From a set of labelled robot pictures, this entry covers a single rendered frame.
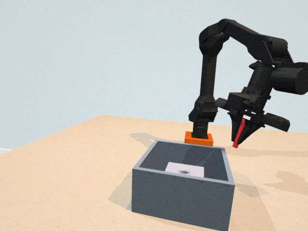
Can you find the red peg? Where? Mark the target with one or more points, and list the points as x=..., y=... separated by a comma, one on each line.
x=235, y=145

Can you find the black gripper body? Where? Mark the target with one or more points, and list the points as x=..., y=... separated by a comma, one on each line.
x=260, y=118

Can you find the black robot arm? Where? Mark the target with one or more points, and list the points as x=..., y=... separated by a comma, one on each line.
x=285, y=76

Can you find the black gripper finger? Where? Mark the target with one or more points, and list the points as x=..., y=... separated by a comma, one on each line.
x=249, y=128
x=236, y=121

